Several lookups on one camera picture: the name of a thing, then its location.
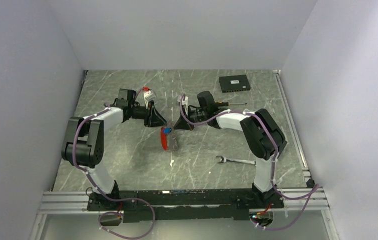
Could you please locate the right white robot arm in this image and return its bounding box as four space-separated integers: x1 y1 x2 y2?
174 91 287 208

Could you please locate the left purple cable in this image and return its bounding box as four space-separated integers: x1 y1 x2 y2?
72 87 157 240

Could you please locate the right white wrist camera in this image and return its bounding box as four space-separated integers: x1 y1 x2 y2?
177 95 189 112

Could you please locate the black box device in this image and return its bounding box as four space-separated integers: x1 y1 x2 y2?
218 74 251 93

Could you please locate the yellow black screwdriver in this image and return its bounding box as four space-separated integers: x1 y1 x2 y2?
215 101 247 107

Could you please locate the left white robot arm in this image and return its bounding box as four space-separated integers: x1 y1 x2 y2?
61 87 167 210

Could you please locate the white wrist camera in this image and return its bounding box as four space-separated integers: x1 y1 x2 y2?
177 95 189 112
142 86 156 108

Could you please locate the silver combination wrench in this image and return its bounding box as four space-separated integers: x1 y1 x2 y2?
216 155 256 166

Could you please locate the blue tagged key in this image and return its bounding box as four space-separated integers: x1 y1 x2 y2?
163 127 172 134

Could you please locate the aluminium frame rail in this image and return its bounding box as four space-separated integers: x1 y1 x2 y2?
29 187 340 240

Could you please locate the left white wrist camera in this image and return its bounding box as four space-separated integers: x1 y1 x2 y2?
142 86 156 108

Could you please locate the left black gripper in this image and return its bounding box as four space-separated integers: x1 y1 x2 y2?
129 100 167 128

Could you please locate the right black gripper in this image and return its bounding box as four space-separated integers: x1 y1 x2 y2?
174 105 207 131

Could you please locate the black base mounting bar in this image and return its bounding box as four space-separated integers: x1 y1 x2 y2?
87 187 284 223

